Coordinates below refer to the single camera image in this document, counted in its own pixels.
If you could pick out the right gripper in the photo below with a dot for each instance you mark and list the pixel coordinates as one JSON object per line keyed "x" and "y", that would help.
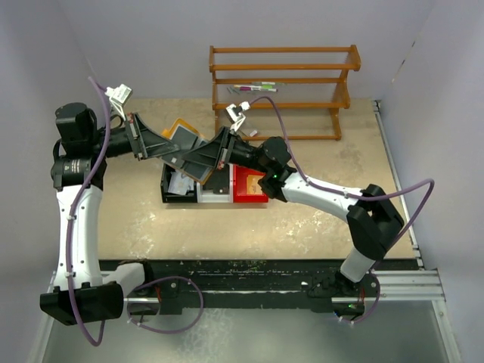
{"x": 217, "y": 152}

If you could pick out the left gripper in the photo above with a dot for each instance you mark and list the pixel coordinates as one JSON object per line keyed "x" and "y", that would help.
{"x": 147, "y": 143}

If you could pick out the black card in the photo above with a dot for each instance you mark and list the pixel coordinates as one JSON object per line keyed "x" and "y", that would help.
{"x": 184, "y": 138}

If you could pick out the orange leather card holder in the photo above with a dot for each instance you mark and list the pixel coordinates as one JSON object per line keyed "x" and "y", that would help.
{"x": 195, "y": 171}

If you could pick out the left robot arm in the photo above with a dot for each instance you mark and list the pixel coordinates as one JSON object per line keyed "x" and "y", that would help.
{"x": 80, "y": 292}

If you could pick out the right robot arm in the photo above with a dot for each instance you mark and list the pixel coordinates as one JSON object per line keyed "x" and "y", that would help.
{"x": 374, "y": 223}

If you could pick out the black cards in bin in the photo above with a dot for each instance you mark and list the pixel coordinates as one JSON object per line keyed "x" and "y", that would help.
{"x": 219, "y": 181}

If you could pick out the white cards in bin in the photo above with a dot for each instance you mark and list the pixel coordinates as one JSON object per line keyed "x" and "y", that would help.
{"x": 180, "y": 183}

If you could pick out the orange card in bin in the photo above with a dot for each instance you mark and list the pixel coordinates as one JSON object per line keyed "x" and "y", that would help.
{"x": 253, "y": 186}

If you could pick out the white plastic bin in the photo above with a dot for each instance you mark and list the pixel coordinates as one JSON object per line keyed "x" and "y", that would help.
{"x": 209, "y": 197}

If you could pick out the red plastic bin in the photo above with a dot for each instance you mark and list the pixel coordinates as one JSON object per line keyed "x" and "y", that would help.
{"x": 246, "y": 188}

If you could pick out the black plastic bin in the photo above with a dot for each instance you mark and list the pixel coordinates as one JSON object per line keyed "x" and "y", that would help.
{"x": 190, "y": 197}

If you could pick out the markers on shelf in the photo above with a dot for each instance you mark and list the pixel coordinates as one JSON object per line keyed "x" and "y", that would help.
{"x": 271, "y": 87}

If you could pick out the wooden shelf rack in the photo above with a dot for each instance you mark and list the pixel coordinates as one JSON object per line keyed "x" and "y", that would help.
{"x": 314, "y": 78}

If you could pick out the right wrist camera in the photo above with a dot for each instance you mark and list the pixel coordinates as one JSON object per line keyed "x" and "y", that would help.
{"x": 236, "y": 115}

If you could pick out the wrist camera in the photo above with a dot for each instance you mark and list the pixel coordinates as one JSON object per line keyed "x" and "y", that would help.
{"x": 118, "y": 97}
{"x": 236, "y": 115}

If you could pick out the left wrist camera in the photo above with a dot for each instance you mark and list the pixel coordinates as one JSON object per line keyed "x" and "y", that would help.
{"x": 118, "y": 97}

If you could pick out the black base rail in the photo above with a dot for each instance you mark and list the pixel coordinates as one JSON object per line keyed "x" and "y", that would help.
{"x": 312, "y": 284}

